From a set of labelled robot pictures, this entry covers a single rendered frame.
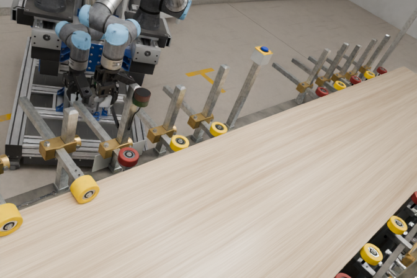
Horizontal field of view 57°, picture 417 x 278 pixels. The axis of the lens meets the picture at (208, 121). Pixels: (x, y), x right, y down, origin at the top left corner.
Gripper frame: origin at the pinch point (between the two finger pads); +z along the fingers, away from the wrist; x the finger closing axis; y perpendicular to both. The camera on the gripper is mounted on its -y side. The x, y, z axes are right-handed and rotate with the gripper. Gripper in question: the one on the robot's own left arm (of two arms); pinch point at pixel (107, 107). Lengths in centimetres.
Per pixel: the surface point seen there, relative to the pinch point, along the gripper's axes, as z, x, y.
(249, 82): -2, 9, -79
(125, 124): 2.4, 9.6, -3.1
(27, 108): 4.6, -13.3, 25.3
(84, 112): 14.6, -14.5, -0.1
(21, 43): 101, -205, -54
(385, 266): 17, 111, -67
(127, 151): 10.2, 16.5, -1.2
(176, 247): 11, 60, 8
